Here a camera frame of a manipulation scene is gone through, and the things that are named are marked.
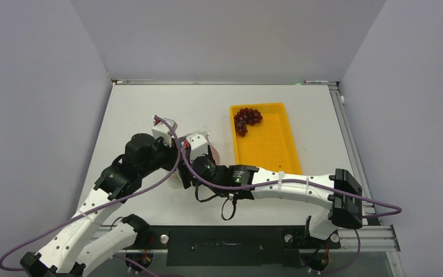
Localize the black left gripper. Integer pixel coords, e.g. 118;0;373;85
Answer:
138;136;183;178

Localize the clear pink-dotted zip bag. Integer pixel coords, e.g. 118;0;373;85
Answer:
168;129;220;190

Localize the dark red grape bunch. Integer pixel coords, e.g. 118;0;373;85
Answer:
233;108;263;137

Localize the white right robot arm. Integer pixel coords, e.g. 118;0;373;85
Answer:
178;156;363;247

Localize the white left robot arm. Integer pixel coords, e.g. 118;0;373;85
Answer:
20;131;181;276

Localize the yellow plastic tray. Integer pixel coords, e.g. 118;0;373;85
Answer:
230;103;303;175

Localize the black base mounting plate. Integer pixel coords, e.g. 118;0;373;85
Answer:
127;225;341;267

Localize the marker pen on ledge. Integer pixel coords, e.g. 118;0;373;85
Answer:
303;80;330;85

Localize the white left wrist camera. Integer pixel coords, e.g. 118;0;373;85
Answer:
151;115;178;147

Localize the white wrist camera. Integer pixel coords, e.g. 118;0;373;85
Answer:
186;131;209;163
151;115;178;147

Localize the black wrist strap loop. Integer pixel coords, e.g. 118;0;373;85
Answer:
220;197;238;222

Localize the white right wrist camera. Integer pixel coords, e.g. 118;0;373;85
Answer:
186;131;209;163

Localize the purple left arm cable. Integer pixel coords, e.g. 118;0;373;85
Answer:
0;114;183;277

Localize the aluminium side rail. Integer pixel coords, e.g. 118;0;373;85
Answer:
328;82;400;253

